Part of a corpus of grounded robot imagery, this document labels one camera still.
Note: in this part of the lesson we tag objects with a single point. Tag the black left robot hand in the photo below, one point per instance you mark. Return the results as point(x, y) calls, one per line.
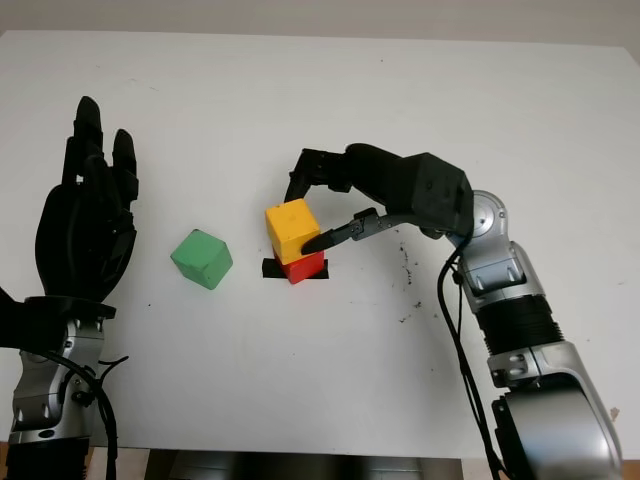
point(85, 235)

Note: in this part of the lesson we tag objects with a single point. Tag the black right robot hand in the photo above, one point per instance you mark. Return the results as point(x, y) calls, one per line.
point(370, 170)

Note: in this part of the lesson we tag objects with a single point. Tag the yellow cube block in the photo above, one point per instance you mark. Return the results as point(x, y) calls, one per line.
point(292, 225)

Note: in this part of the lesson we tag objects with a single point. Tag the green cube block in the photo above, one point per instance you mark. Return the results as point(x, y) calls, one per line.
point(200, 255)

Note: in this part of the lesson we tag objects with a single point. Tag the red cube block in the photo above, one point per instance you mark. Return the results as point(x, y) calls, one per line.
point(305, 270)

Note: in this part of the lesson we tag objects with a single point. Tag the black tape strip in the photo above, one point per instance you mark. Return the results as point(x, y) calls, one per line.
point(270, 270)

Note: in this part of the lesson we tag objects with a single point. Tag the dark grey robot torso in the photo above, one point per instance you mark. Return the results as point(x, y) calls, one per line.
point(300, 467)

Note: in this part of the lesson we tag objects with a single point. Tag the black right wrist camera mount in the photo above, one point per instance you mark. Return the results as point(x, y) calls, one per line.
point(435, 195)

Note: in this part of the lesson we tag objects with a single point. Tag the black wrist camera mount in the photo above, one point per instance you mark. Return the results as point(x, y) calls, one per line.
point(435, 195)
point(30, 320)

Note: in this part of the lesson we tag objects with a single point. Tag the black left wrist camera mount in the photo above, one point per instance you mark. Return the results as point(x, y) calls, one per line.
point(30, 320)

